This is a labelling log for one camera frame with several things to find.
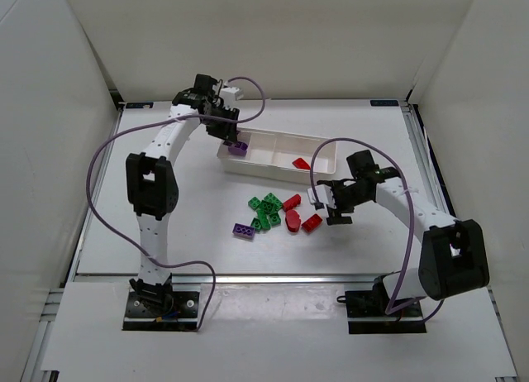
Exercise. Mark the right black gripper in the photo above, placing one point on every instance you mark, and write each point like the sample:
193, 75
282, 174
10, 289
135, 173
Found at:
335, 198

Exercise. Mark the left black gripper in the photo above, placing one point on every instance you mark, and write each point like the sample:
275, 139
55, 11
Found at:
226, 131

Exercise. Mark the red square lego brick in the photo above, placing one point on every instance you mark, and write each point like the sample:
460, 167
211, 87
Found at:
312, 223

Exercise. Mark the purple curved lego brick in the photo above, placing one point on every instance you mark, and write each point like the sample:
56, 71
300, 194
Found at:
239, 148

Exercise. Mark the red rounded lego brick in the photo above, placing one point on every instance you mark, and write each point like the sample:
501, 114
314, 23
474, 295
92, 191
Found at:
293, 220

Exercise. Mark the red long lego brick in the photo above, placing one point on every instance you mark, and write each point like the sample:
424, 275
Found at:
292, 202

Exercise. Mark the white three-compartment tray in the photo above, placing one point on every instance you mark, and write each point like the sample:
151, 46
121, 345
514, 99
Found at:
271, 155

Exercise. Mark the green curved lego brick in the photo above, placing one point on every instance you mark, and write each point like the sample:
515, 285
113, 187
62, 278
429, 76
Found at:
267, 207

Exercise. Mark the green lego plate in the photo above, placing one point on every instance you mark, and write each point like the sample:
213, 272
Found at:
271, 198

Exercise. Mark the green thin lego brick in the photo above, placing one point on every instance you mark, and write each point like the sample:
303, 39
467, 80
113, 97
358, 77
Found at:
264, 220

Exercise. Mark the green small lego brick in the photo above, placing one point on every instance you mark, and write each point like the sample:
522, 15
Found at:
274, 219
256, 224

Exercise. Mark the green square lego brick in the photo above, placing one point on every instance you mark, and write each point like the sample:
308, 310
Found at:
254, 203

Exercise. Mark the purple long lego brick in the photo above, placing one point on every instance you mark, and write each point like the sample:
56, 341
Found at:
243, 231

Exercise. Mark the red sloped lego brick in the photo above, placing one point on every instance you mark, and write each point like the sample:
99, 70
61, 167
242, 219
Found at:
301, 164

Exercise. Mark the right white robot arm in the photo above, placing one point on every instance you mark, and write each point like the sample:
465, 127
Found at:
444, 256

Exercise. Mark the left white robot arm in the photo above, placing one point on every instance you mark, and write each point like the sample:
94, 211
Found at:
152, 188

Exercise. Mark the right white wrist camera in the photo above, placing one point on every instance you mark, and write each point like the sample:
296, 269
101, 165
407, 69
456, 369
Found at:
321, 196

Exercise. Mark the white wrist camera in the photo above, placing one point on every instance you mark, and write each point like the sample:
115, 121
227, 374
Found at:
321, 196
230, 96

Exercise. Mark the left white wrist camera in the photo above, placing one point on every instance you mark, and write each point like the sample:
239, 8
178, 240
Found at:
230, 96

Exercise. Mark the aluminium frame rail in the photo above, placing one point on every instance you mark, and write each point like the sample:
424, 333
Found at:
238, 279

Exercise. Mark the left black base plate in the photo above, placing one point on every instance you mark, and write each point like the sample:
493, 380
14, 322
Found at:
178, 312

